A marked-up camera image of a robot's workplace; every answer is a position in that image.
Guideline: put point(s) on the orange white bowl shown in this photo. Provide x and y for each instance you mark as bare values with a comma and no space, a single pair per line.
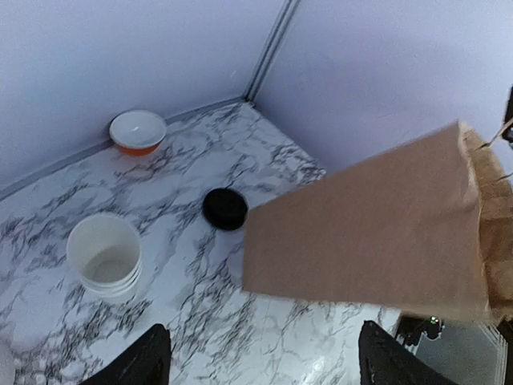
138,132

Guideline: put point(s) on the right corner aluminium post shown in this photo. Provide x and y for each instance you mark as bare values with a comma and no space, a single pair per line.
271,47

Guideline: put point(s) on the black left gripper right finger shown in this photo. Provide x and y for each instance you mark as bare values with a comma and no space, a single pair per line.
382,360

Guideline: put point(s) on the black coffee cup lid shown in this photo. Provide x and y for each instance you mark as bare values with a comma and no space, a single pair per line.
225,209

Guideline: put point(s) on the front aluminium rail frame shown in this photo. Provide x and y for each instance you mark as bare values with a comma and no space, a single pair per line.
466,354

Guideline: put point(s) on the stacked white paper cups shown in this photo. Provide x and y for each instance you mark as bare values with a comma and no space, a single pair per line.
104,251

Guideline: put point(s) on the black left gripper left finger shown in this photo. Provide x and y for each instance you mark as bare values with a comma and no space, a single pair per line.
146,361

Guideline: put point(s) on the brown paper bag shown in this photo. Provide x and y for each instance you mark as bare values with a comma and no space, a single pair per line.
425,228

